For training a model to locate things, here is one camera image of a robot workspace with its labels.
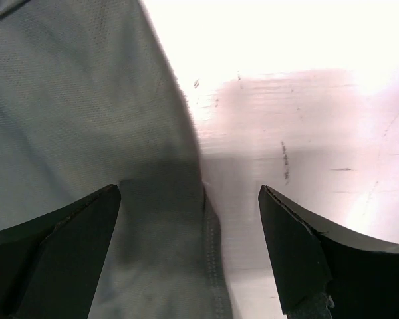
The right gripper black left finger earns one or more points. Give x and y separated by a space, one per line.
50 266

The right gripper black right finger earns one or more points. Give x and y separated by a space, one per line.
324 270

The dark grey t shirt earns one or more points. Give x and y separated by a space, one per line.
87 99

